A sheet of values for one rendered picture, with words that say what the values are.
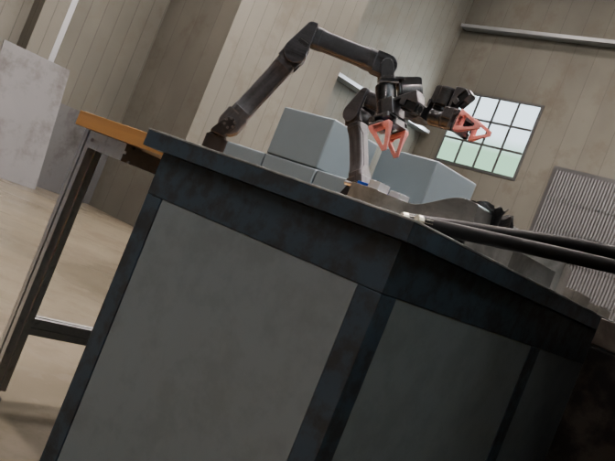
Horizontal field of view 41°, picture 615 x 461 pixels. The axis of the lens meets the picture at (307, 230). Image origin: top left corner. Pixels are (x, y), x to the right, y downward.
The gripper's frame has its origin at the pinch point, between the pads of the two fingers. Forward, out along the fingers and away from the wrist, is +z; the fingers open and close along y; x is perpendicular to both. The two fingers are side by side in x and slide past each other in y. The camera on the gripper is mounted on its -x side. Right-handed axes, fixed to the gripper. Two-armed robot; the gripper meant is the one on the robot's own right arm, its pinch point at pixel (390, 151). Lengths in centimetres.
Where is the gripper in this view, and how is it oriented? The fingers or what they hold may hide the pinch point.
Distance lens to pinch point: 224.2
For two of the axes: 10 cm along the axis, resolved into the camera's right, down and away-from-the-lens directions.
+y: 5.9, 2.4, 7.7
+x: -8.0, 2.2, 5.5
